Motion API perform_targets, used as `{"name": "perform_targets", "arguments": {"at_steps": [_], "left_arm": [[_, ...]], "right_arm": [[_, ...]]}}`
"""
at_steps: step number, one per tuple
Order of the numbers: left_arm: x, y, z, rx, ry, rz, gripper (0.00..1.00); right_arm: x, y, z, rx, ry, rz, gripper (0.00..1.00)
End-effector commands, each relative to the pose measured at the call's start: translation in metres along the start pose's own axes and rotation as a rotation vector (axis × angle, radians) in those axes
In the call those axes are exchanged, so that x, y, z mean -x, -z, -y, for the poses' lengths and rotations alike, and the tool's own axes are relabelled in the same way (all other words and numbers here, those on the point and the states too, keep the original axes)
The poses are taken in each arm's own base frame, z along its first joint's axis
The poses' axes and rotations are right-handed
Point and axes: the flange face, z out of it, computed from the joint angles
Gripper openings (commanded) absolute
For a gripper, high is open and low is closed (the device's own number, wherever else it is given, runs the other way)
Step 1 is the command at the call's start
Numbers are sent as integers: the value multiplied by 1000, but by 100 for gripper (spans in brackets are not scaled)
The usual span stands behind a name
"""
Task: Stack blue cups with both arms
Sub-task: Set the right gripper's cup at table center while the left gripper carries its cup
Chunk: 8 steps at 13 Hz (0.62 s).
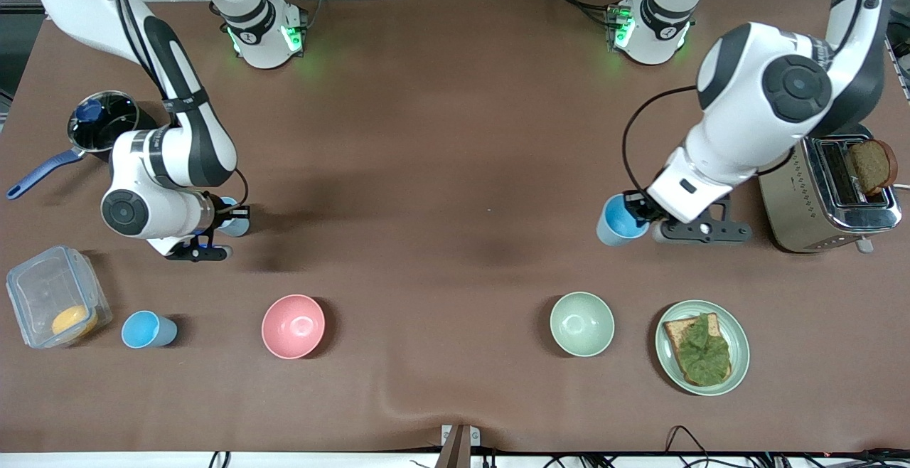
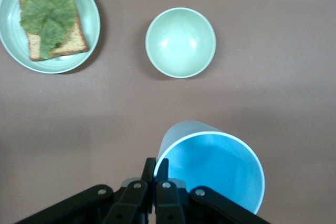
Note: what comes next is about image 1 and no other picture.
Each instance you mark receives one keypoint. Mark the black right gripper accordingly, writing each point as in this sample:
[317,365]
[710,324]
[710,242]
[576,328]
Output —
[220,213]

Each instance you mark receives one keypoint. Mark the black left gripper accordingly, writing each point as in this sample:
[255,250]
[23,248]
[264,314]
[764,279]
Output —
[638,206]

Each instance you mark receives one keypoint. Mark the blue plastic cup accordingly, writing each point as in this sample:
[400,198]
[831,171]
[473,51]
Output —
[146,330]
[238,226]
[615,222]

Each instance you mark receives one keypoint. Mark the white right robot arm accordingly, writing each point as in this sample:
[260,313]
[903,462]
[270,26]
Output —
[192,141]

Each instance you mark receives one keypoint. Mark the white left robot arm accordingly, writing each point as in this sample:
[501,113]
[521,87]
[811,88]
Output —
[746,119]

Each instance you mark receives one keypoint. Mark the pink bowl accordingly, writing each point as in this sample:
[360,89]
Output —
[293,326]

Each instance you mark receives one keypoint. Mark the green bowl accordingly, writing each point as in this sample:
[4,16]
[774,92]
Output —
[581,324]

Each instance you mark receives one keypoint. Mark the toast slice on plate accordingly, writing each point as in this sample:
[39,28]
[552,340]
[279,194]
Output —
[672,333]

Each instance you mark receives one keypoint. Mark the glass lid with blue knob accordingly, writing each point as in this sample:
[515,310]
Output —
[110,123]

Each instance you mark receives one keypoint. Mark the green lettuce leaf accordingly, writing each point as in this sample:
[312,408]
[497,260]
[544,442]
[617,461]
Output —
[704,350]

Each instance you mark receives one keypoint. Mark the beige chrome toaster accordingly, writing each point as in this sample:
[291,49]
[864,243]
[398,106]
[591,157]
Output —
[800,205]

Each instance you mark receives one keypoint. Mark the green round plate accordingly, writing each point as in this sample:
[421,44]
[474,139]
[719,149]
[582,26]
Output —
[739,343]

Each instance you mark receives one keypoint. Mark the orange round food piece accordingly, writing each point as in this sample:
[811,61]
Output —
[74,321]

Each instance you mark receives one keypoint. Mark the clear plastic food container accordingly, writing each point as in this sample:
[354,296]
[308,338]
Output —
[43,290]

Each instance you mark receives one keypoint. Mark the brown bread slice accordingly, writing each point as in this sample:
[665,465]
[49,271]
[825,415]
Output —
[871,166]

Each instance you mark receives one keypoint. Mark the metal table edge bracket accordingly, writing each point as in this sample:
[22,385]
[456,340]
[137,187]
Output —
[458,447]

